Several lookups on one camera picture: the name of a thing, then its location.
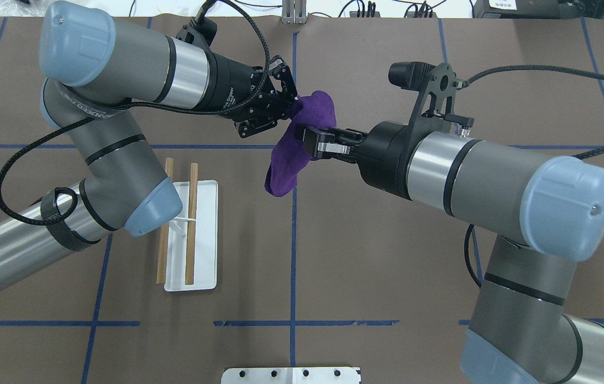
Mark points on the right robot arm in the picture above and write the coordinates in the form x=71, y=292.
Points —
x=548, y=214

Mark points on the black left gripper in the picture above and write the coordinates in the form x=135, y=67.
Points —
x=228, y=85

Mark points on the black box device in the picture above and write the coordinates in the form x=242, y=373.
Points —
x=538, y=9

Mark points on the blue tape grid lines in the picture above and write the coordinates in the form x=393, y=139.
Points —
x=338, y=273

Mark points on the white towel rack with wooden bars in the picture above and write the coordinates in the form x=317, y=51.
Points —
x=188, y=244

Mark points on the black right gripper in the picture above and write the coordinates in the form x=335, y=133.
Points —
x=385, y=154

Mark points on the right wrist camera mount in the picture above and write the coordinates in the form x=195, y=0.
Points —
x=437, y=88

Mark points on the purple towel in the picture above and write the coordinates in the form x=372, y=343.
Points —
x=288, y=157

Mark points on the white mounting plate with bolts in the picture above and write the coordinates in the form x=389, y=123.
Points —
x=321, y=374

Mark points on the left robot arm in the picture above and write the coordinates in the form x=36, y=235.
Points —
x=97, y=69

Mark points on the grey aluminium frame post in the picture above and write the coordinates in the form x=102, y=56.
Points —
x=294, y=12

